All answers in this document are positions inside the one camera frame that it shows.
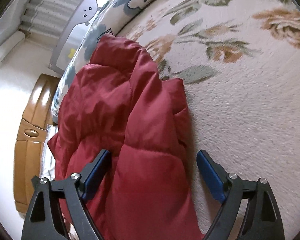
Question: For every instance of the grey striped curtain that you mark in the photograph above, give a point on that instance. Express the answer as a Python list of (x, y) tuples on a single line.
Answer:
[(47, 17)]

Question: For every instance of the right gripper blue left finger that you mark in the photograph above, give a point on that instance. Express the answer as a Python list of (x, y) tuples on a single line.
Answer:
[(44, 218)]

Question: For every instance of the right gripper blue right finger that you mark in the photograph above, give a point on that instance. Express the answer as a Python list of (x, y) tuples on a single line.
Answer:
[(262, 219)]

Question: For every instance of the white air conditioner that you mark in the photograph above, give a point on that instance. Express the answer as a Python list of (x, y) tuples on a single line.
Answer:
[(9, 24)]

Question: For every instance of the floral beige bed blanket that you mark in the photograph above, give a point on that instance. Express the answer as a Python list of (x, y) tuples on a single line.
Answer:
[(240, 64)]

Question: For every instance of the wooden headboard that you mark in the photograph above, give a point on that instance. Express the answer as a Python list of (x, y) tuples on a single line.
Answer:
[(30, 140)]

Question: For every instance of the striped bed sheet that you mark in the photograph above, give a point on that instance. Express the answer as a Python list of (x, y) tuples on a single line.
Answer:
[(47, 161)]

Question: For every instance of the grey bed guard rail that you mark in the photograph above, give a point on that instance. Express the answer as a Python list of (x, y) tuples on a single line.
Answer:
[(72, 35)]

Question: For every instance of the red puffer jacket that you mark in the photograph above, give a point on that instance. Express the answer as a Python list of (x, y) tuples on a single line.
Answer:
[(117, 102)]

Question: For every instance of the blue white patterned duvet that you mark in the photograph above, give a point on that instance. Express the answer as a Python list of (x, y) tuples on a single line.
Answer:
[(112, 16)]

